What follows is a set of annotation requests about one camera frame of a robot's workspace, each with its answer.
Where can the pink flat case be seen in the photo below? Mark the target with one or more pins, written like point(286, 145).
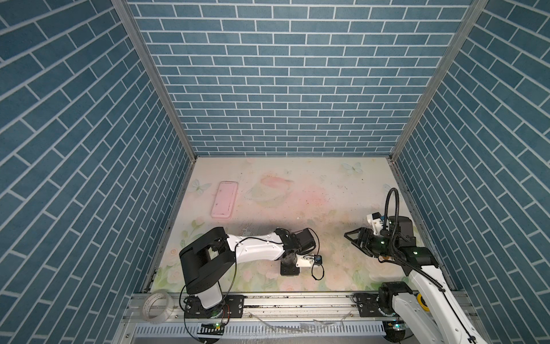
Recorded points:
point(225, 199)

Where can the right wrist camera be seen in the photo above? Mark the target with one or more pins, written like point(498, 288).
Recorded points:
point(375, 222)

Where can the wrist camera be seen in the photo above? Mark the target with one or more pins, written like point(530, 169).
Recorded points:
point(308, 261)
point(375, 222)

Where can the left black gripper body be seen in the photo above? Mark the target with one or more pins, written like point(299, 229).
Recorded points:
point(290, 268)

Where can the aluminium front rail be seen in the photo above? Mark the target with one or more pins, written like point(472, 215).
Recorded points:
point(271, 317)

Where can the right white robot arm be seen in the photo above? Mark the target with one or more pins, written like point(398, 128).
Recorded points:
point(425, 303)

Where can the clear tape roll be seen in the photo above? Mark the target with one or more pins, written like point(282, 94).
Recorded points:
point(157, 307)

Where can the aluminium corner post left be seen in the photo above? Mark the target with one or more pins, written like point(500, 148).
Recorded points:
point(125, 14)

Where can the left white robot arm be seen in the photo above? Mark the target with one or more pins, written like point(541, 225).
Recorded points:
point(207, 259)

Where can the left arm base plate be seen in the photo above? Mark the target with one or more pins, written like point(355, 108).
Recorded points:
point(231, 307)

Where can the aluminium corner post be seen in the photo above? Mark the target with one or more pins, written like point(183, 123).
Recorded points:
point(467, 24)
point(125, 14)

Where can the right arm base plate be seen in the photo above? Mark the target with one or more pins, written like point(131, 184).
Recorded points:
point(367, 304)

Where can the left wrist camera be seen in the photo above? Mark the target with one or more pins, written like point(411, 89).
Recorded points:
point(308, 261)

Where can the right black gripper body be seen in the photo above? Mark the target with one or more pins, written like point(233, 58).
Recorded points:
point(380, 244)

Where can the aluminium corner post right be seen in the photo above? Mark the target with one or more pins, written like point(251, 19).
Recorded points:
point(467, 24)

